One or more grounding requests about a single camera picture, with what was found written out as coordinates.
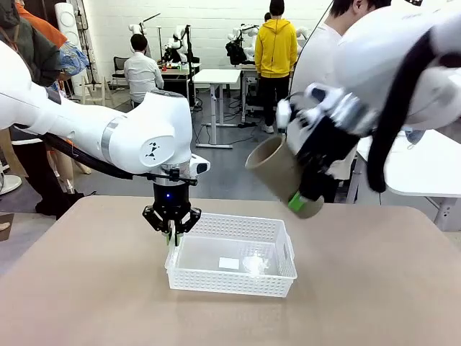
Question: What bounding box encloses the white perforated plastic basket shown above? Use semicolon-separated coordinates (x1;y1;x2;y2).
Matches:
164;212;299;298

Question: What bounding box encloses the seated person in white shirt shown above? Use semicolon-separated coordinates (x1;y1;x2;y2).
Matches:
123;33;166;106

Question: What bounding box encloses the grey cloth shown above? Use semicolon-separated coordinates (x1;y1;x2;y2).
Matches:
404;128;426;150

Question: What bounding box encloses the white round floor base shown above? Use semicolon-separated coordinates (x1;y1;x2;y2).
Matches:
0;174;23;197

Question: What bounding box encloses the large white table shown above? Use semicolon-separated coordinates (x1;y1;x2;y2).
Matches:
347;128;461;232

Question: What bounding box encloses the black backpack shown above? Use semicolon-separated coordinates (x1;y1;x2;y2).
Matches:
225;40;248;66

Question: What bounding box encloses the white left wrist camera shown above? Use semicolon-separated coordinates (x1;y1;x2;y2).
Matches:
188;154;212;179

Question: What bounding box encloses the white wooden step stool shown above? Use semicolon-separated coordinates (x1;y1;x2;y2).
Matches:
80;74;109;107

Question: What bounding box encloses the person in yellow hoodie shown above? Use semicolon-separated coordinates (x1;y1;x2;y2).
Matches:
254;0;300;135

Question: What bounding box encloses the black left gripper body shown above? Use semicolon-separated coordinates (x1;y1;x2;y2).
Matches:
152;182;192;221

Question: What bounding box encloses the person in orange patterned clothes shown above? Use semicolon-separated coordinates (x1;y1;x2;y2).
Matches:
14;0;94;196

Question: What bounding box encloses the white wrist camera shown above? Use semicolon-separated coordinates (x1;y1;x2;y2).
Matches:
188;154;212;179
275;83;349;146

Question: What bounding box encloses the brown cardboard piece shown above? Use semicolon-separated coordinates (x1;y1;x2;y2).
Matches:
0;212;16;243

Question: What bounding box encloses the person in dark green vest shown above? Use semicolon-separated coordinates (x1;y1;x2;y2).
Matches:
0;0;88;221

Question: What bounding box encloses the white standing desk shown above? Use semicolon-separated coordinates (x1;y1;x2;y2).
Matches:
192;68;243;150

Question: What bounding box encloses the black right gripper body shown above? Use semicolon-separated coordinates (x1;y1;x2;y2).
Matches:
296;114;362;175

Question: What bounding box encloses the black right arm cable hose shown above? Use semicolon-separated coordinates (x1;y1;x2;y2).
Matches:
366;29;435;194

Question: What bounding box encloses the black office chair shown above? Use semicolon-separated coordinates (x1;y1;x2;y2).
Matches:
111;56;131;88

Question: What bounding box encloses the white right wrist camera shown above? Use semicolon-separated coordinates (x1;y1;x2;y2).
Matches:
275;83;349;146

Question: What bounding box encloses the person in white sweater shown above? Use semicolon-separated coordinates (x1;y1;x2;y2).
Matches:
289;0;394;205

